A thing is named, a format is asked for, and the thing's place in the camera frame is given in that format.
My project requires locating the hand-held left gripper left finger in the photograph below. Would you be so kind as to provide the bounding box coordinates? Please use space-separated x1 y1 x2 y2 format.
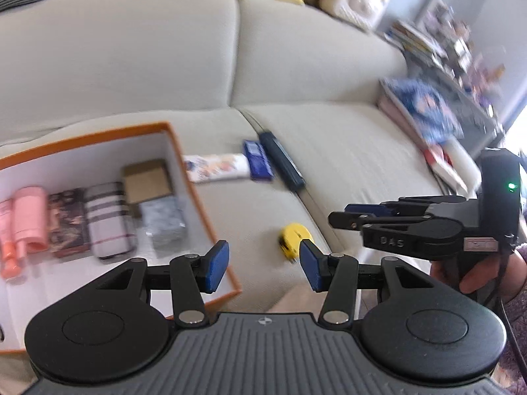
80 239 230 329

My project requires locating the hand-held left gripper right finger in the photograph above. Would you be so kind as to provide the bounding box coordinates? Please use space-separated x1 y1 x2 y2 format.
299 239 443 330

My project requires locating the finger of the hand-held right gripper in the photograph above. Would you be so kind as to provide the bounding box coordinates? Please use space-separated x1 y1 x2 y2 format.
328 211 449 231
346 196 467 217

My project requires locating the small yellow object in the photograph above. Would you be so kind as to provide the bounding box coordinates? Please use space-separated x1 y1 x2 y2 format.
279 223 314 262

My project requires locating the grey silver packet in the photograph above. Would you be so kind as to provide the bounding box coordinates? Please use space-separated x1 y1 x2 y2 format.
138 195 188 258

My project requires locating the orange storage box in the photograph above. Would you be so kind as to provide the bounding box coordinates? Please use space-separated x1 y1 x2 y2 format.
0 121 243 355

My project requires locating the person's right forearm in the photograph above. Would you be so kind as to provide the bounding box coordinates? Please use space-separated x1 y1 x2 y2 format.
492 242 527 395

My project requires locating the person's right hand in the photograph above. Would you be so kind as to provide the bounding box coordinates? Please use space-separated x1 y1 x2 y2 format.
430 249 527 302

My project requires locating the white cushion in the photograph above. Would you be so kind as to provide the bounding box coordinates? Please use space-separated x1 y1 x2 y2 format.
442 138 483 195

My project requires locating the dark blue pen case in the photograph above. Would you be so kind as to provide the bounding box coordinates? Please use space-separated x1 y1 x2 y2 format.
259 131 306 191

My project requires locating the white printed tube box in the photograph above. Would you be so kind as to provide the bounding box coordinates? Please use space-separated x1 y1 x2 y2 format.
182 153 251 182

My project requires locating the blue box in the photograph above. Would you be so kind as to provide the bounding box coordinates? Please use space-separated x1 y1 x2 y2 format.
243 140 273 182

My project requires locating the brown cardboard box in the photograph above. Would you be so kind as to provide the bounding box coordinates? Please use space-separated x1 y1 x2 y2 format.
121 160 174 206

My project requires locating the plaid case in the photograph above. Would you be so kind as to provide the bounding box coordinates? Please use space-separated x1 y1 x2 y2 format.
84 182 136 262

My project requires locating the blue patterned book stack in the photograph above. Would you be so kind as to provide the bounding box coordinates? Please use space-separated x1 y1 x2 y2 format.
381 77 464 143

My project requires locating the beige sofa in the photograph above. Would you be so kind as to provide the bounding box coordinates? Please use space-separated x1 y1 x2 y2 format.
0 0 486 326

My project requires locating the dark patterned box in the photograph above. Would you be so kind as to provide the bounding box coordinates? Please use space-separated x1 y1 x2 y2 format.
47 188 91 258

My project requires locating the cluttered grey shelf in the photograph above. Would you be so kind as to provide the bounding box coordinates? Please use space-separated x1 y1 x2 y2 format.
385 0 507 141

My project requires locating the pink bottle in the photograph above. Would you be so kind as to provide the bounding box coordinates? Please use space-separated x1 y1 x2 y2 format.
12 186 49 251

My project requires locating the orange pink tube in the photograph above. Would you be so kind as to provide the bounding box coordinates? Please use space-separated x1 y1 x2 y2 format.
0 199 23 279

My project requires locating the black cable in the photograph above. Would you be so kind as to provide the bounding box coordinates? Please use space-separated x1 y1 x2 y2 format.
496 234 527 369

